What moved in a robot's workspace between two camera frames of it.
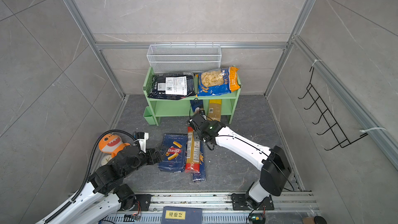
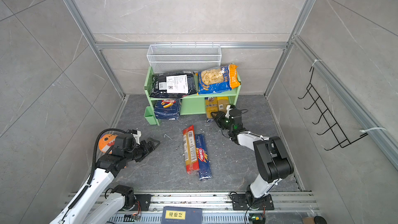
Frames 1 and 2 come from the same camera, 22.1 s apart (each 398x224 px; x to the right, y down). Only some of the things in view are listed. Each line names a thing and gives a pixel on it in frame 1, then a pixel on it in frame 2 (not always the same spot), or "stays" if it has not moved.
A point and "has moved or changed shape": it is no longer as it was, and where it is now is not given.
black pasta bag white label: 173,86 stays
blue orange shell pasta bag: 218,81 stays
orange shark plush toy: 112,144 stays
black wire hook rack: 334,129 stays
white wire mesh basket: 184,58 stays
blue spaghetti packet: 201,176 has moved or changed shape
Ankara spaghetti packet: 197,105 → 211,106
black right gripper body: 201,136 → 224,122
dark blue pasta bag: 173,154 → 167,109
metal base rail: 288,208 stays
